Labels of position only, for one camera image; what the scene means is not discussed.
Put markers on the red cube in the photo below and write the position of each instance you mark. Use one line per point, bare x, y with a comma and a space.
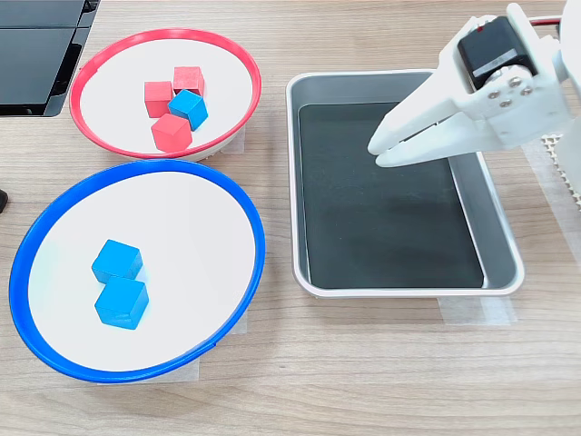
170, 131
157, 97
188, 79

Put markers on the blue cube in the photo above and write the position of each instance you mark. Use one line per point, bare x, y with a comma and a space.
117, 259
121, 302
188, 106

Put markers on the steel tray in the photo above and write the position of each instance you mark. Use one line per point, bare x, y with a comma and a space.
499, 227

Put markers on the blue-rimmed white plate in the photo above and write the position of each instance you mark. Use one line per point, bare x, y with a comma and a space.
181, 236

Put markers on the clear tape strip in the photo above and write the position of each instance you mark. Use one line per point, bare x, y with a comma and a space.
476, 311
544, 191

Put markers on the black tray mat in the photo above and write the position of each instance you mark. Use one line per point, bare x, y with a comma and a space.
386, 227

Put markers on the small black object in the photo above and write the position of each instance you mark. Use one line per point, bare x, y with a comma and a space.
2, 201

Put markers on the pale perforated base plate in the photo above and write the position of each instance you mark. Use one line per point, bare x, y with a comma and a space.
551, 147

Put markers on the black flat device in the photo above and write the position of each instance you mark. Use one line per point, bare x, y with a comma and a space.
32, 59

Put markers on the red-rimmed white plate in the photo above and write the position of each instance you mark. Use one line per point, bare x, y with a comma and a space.
118, 122

